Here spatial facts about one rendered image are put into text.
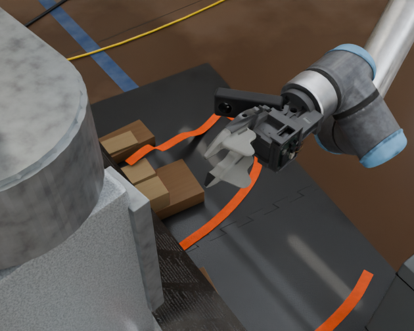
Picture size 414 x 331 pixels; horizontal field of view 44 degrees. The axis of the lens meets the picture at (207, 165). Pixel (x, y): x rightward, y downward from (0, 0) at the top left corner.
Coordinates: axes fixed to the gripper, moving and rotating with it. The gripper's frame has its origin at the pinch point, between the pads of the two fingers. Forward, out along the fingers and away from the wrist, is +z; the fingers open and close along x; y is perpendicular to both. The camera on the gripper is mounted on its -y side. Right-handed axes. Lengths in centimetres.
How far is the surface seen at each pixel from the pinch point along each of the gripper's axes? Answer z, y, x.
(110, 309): 23.0, 3.0, 10.2
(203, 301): -10, -11, 77
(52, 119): 22.2, 2.1, -26.8
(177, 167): -72, -91, 137
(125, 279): 19.5, 3.1, 5.9
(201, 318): -4, -6, 73
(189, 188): -67, -77, 137
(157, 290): 15.2, 4.2, 13.8
